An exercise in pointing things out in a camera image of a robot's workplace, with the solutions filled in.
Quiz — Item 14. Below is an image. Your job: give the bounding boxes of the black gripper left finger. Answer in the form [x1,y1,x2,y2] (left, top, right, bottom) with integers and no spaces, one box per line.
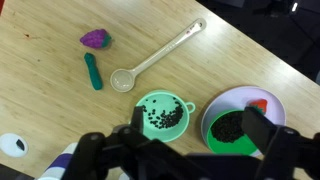
[61,106,188,180]

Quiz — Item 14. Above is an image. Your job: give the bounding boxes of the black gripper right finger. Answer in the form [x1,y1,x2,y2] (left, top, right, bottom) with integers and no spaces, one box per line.
[241,106,320,180]

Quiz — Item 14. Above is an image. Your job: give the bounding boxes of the mint green pot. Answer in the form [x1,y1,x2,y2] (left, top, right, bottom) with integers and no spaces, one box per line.
[135,89,196,143]

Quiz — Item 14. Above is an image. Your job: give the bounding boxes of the coffee beans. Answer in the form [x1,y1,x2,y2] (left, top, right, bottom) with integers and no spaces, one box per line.
[210,110,246,144]
[141,97,185,130]

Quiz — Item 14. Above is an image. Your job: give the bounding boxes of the green toy zucchini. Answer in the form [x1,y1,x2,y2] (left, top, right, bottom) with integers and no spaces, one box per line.
[83,52,104,91]

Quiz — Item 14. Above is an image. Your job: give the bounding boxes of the green bowl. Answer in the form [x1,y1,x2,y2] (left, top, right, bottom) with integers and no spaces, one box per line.
[206,109,259,157]

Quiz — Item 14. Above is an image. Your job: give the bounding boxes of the coffee beans in bowl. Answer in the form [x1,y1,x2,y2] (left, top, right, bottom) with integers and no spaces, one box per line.
[210,110,246,144]

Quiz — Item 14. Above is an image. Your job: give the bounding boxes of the purple toy grapes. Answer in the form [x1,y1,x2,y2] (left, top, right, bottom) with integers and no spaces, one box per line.
[79,28,113,50]

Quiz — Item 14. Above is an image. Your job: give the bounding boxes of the red toy strawberry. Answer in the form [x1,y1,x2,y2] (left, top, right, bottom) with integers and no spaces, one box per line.
[248,98,269,115]

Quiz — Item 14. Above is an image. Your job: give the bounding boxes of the pale lavender plate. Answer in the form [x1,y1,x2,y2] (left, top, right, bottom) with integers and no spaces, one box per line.
[200,85,287,158]

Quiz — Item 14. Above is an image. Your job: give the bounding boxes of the beige plastic spoon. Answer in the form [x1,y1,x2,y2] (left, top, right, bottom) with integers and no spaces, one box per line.
[110,17,208,93]

